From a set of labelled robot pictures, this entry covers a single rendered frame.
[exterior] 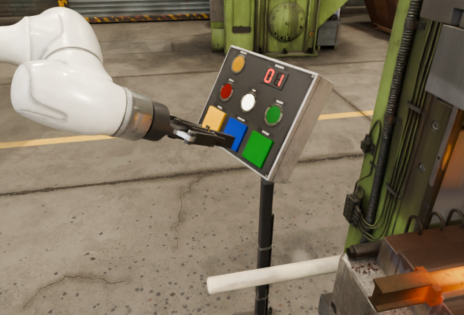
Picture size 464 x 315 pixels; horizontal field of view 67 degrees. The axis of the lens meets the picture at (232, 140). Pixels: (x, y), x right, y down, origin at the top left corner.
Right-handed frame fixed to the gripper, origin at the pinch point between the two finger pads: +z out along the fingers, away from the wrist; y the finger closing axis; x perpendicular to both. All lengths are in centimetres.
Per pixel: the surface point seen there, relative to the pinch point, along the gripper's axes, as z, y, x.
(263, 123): 13.2, -2.0, 6.5
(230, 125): 12.5, -11.9, 1.8
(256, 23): 290, -342, 100
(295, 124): 13.6, 7.0, 9.7
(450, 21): -4.5, 36.4, 31.7
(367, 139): 33.5, 14.9, 13.3
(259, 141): 12.5, 0.0, 1.9
